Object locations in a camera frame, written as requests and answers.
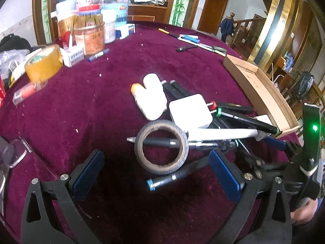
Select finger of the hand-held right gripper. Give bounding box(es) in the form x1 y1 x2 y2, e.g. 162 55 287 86
237 147 296 183
264 135 305 165

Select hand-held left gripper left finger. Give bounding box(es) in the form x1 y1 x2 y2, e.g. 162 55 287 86
21 149 106 244

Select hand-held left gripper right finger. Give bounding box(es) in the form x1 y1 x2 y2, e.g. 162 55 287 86
209 149 292 244

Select small white block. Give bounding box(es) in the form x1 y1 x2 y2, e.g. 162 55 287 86
253 114 274 142

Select black marker green caps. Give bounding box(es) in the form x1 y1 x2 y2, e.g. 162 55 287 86
215 107 282 136

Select black marker teal caps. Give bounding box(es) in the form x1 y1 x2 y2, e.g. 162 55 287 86
146 155 215 192

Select black marker red cap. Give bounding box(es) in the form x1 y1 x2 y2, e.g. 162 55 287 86
208 101 255 115

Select black tape roll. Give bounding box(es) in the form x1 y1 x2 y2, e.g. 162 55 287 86
134 120 190 175

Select shallow cardboard box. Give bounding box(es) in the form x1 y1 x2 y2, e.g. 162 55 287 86
223 54 300 139

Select white charger adapter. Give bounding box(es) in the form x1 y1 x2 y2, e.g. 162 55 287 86
169 94 216 129

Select white plastic bottle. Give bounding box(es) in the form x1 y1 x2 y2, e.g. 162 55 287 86
143 73 168 112

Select person's right hand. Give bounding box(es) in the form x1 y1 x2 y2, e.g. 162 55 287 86
291 198 321 225

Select thin black pen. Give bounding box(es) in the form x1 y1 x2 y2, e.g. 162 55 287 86
126 136 239 151

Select clear plastic blister pack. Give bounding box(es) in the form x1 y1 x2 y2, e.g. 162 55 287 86
0 136 27 169

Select white tube orange cap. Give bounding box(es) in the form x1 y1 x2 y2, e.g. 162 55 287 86
130 83 165 121

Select clear case red item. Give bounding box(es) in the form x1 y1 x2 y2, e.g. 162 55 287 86
13 81 49 105

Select wooden stair railing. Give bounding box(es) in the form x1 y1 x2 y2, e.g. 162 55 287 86
230 13 267 54

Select tan packing tape roll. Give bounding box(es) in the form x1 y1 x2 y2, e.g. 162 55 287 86
24 44 63 83

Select white barcode box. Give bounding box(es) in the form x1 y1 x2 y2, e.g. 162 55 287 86
60 46 85 68

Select red snack packet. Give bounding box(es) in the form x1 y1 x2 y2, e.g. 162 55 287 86
0 76 7 108

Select small blue marker pen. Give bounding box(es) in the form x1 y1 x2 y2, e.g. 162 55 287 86
88 49 110 62

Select long white pen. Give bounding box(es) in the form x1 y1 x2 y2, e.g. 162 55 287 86
178 38 226 56

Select gold black pillar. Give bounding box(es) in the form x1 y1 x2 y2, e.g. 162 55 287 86
247 0 305 64

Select dark blue jacket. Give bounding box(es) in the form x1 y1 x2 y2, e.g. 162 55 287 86
220 16 235 42

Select black gel pen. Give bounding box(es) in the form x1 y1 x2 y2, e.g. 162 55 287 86
177 45 198 53

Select round orange tin can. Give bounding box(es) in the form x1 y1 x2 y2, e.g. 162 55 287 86
74 22 106 56

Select clear plastic wrap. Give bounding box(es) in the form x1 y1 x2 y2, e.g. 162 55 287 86
0 49 29 79

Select brown wooden door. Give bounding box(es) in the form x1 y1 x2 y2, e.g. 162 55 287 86
197 0 230 35

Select blue white small box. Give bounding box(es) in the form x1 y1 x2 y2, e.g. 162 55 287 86
115 23 136 40

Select white plastic jar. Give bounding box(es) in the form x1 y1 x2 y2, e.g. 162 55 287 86
103 10 117 44

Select black bag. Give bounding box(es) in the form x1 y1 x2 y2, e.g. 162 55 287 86
0 34 33 54

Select yellow black pen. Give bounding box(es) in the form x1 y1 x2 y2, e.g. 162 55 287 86
159 28 178 38

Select clear jar blue label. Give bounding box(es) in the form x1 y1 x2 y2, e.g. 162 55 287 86
102 0 129 29

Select blue container red lid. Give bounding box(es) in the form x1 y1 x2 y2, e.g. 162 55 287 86
78 3 101 16

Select bamboo painted panel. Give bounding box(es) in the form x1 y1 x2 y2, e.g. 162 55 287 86
171 0 191 27

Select wooden sideboard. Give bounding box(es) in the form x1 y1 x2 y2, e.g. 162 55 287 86
128 4 168 24

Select white cable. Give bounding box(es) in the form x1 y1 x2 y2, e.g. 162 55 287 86
10 60 27 84

